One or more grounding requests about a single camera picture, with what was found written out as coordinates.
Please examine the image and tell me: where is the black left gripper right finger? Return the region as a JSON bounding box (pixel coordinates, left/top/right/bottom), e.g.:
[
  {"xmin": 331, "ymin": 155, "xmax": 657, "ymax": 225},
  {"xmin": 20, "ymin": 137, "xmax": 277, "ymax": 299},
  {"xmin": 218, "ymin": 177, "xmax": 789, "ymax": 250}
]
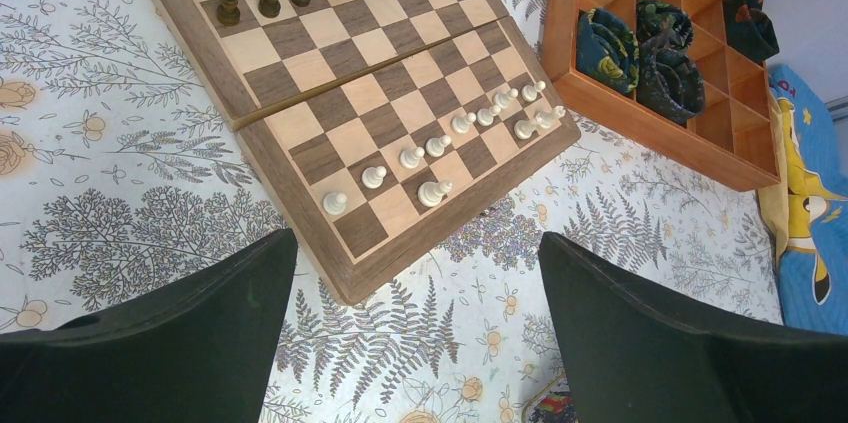
[{"xmin": 538, "ymin": 232, "xmax": 847, "ymax": 422}]

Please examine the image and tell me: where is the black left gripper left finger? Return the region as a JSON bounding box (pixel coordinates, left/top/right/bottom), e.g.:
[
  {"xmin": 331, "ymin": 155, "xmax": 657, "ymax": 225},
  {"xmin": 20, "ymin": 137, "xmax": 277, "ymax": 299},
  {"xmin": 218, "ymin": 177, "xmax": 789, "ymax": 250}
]
[{"xmin": 1, "ymin": 229, "xmax": 298, "ymax": 422}]

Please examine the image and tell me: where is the blue pikachu cloth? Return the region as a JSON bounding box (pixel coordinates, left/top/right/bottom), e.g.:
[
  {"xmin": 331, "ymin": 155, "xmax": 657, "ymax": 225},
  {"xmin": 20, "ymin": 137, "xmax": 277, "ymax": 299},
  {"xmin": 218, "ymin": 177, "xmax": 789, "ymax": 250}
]
[{"xmin": 758, "ymin": 65, "xmax": 847, "ymax": 335}]

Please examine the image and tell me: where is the wooden chess board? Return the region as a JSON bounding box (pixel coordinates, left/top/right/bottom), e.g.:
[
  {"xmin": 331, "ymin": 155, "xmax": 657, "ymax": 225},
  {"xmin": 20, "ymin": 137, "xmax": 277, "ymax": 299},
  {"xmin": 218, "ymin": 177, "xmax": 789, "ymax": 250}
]
[{"xmin": 153, "ymin": 0, "xmax": 580, "ymax": 305}]

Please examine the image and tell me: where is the white chess queen piece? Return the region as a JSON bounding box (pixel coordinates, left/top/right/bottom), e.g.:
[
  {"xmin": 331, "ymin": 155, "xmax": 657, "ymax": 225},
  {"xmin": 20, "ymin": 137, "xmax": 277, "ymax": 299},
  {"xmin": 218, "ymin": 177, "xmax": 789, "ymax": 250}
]
[{"xmin": 535, "ymin": 105, "xmax": 566, "ymax": 130}]

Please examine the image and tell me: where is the black rolled strap centre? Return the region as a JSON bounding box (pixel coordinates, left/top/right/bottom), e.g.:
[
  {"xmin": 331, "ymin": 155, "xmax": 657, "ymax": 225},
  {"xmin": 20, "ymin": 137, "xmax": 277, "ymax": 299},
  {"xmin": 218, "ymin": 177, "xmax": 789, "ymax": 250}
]
[{"xmin": 634, "ymin": 0, "xmax": 708, "ymax": 126}]

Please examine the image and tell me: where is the orange compartment tray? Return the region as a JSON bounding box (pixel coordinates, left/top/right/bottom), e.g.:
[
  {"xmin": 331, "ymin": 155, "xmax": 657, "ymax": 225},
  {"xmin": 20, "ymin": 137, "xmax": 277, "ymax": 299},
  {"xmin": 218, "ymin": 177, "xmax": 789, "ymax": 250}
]
[{"xmin": 541, "ymin": 0, "xmax": 780, "ymax": 191}]

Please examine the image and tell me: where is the white pawn cluster piece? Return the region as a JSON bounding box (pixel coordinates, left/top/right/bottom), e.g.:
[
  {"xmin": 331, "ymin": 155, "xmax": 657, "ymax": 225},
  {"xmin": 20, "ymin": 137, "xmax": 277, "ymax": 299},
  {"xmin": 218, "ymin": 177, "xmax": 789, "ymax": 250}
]
[
  {"xmin": 476, "ymin": 105, "xmax": 502, "ymax": 127},
  {"xmin": 520, "ymin": 80, "xmax": 547, "ymax": 103},
  {"xmin": 450, "ymin": 113, "xmax": 476, "ymax": 134},
  {"xmin": 398, "ymin": 147, "xmax": 426, "ymax": 169},
  {"xmin": 361, "ymin": 165, "xmax": 387, "ymax": 189},
  {"xmin": 492, "ymin": 88, "xmax": 518, "ymax": 110},
  {"xmin": 425, "ymin": 135, "xmax": 452, "ymax": 158}
]

